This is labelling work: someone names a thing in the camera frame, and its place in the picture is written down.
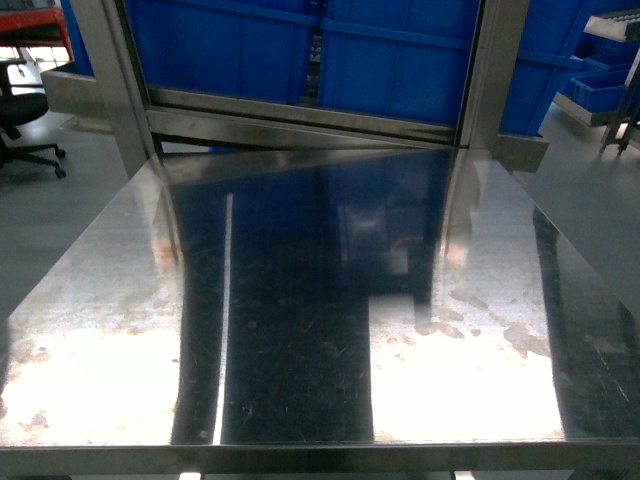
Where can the right blue plastic crate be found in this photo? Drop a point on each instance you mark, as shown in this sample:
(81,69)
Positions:
(409,59)

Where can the blue plastic crate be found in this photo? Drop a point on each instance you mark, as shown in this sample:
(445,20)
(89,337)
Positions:
(250,49)
(409,59)

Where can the left blue plastic crate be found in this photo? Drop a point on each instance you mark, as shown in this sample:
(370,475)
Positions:
(250,49)

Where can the side metal rack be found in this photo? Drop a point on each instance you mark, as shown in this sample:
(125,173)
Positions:
(621,125)

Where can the blue bin on side rack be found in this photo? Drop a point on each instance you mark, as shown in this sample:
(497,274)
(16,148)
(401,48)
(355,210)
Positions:
(598,91)

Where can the black office chair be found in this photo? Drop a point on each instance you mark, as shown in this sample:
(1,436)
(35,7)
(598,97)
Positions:
(18,110)

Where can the stainless steel shelf frame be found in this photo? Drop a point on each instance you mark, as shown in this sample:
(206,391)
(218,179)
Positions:
(142,118)

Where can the red metal table frame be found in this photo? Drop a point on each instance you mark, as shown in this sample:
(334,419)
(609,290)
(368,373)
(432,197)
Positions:
(38,27)

